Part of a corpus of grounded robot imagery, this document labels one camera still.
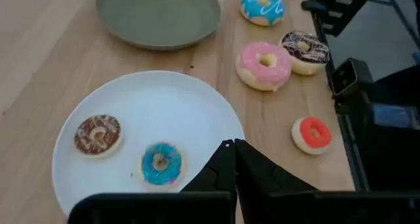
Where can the small brown frosted donut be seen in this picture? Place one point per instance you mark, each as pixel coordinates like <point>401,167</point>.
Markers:
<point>85,142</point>

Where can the blue frosted drizzled donut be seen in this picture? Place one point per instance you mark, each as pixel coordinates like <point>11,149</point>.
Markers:
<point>252,5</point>

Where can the white round plate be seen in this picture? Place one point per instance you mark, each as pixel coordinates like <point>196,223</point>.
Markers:
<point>157,112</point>

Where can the small red frosted donut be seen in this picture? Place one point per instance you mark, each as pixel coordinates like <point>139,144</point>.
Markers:
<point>306,132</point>

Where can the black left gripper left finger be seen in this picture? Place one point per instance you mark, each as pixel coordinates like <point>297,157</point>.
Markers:
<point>216,184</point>

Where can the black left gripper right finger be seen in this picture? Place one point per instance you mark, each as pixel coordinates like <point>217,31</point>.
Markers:
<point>262,191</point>

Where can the small blue sprinkled donut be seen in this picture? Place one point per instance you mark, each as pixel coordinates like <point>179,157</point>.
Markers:
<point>174,168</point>

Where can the pink frosted donut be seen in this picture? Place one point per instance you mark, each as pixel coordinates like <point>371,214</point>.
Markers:
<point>252,61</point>

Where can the grey green round plate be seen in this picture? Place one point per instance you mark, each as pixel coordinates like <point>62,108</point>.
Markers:
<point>157,17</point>

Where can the chocolate frosted drizzled donut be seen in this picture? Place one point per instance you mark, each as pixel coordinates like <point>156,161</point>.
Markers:
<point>315,58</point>

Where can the black table-level camera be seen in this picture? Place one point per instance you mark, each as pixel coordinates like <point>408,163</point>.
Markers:
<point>349,76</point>

